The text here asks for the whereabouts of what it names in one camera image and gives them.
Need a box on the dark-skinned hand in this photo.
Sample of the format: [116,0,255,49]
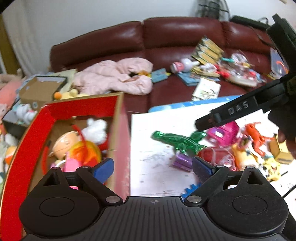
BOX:
[278,129,296,158]

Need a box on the bald doll head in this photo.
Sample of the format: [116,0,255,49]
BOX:
[48,131,81,160]

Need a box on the red foil rose balloon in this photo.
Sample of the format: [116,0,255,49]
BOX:
[197,147,237,171]

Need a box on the purple small toy container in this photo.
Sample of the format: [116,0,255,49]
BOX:
[172,151,193,172]

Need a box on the pink plastic toy house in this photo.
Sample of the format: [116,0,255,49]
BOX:
[206,121,240,147]

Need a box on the orange plastic toy figure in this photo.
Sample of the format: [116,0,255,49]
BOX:
[244,122,275,157]

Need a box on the yellow spotted dog toy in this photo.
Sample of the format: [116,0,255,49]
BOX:
[259,157,281,182]

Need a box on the blue children's book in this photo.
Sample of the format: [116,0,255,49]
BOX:
[151,68,171,83]

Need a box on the stack of yellow books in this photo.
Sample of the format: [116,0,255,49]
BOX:
[191,36,224,65]

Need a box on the yellow cardboard small box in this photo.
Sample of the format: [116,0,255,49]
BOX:
[269,134,294,165]

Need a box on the white printed card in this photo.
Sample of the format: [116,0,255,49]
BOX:
[191,78,221,101]

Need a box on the open brown cardboard box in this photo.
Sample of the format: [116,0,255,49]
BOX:
[19,76,68,110]

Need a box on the yellow cartoon figure toy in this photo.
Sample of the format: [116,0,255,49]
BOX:
[231,135,259,171]

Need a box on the pink padded jacket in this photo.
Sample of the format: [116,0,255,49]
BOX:
[73,57,153,95]

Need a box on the green foil crocodile balloon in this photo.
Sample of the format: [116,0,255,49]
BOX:
[152,131,207,154]

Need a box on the dark red leather sofa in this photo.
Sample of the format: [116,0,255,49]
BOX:
[49,16,282,114]

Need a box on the white plush toy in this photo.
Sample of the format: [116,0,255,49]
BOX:
[81,118,107,145]

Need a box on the red cardboard box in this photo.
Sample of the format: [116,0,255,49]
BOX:
[1,93,130,240]

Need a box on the white instruction sheet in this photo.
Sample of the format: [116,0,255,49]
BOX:
[130,99,296,204]

